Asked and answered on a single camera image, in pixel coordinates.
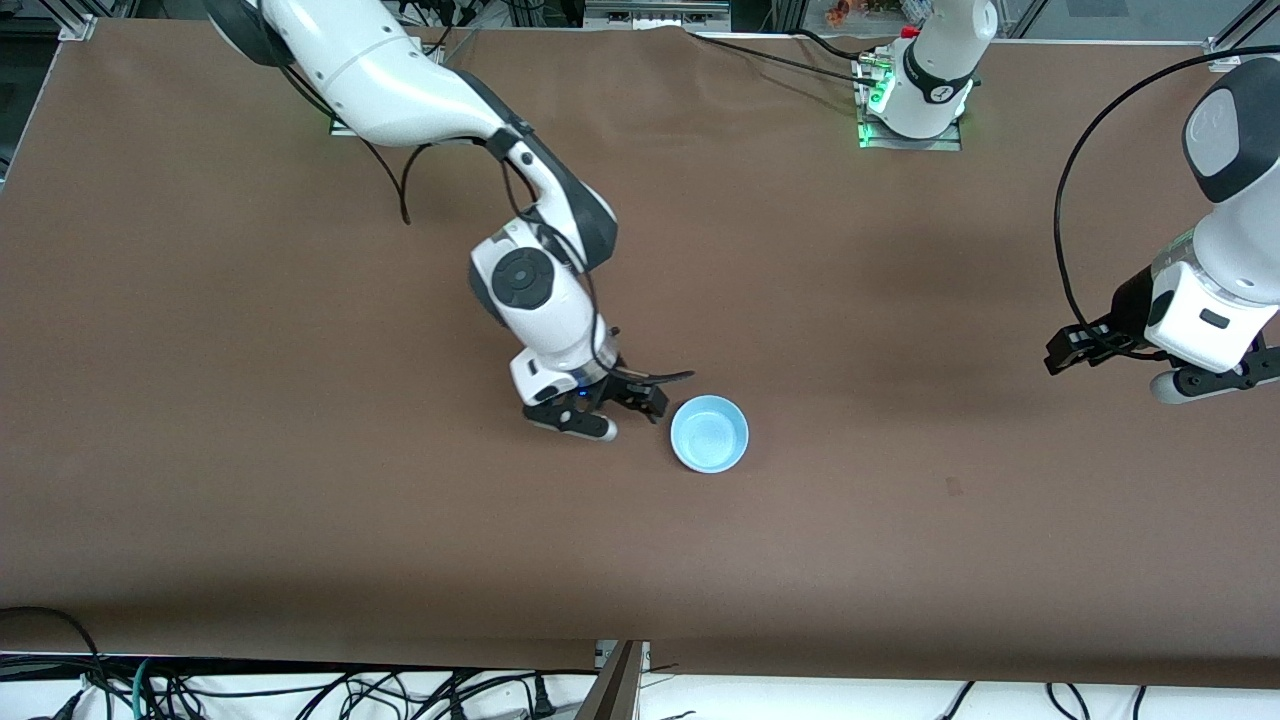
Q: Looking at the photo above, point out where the light blue bowl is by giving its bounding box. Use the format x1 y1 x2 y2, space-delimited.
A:
670 394 751 475

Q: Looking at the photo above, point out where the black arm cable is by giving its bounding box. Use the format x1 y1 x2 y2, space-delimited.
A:
280 60 623 373
1052 45 1280 353

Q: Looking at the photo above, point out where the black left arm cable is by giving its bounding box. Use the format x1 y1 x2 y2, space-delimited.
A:
1052 45 1280 353

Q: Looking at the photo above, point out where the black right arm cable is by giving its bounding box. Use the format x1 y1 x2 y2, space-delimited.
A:
280 60 623 373

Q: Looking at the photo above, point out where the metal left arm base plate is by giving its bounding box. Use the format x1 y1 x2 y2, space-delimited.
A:
857 115 964 153

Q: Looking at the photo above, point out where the long black base cable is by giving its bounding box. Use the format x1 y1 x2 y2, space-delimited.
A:
688 32 882 92

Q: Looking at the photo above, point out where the brown table cover sheet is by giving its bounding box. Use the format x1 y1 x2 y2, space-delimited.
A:
0 15 1280 691

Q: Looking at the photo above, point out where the grey metal frame beam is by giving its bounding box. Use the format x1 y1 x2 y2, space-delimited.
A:
574 639 652 720

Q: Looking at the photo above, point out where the short black base cable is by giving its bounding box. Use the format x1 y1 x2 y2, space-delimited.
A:
795 27 877 62

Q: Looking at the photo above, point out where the black right base cable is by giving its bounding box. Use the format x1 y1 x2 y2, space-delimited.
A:
420 0 482 63

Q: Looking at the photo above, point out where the black looping floor cable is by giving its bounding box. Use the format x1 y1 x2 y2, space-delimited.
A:
0 604 114 720

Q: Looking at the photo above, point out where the grey power strip box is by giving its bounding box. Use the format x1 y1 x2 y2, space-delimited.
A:
584 0 734 34

